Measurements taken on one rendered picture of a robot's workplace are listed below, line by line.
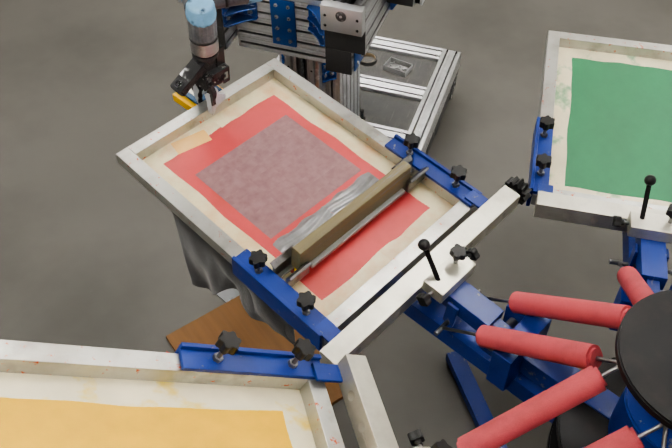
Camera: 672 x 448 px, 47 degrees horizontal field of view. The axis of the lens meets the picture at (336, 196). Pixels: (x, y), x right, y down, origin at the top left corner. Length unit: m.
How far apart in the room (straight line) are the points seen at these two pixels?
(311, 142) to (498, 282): 1.27
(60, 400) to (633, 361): 0.97
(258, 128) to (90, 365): 1.06
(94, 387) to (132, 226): 2.11
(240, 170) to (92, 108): 2.07
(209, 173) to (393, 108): 1.60
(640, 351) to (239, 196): 1.08
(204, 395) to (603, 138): 1.45
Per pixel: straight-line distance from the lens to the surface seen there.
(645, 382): 1.44
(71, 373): 1.38
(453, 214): 2.01
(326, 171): 2.11
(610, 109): 2.51
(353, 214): 1.89
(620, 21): 4.73
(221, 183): 2.08
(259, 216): 2.00
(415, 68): 3.80
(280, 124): 2.23
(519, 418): 1.52
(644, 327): 1.51
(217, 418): 1.44
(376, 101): 3.59
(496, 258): 3.26
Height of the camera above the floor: 2.49
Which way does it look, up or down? 46 degrees down
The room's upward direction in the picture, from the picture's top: 1 degrees counter-clockwise
